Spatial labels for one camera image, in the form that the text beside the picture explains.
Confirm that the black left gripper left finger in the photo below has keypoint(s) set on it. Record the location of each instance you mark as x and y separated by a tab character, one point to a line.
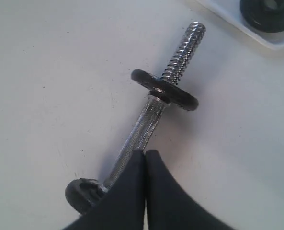
123	206

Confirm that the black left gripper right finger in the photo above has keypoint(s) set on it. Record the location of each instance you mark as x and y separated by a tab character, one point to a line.
169	207

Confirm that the chrome dumbbell bar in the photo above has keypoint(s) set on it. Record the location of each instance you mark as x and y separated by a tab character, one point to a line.
154	107

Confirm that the black weight plate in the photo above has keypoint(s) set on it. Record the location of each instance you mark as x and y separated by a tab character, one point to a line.
263	15

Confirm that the black weight plate left end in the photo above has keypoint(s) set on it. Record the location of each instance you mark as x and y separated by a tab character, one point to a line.
83	194

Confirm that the black weight plate end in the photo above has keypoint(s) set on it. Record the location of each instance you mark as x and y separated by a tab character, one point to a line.
165	91
83	194

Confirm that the black weight plate right end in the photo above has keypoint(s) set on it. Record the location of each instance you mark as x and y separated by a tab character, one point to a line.
165	91

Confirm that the white plastic tray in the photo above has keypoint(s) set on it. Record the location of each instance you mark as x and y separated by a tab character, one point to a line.
229	10

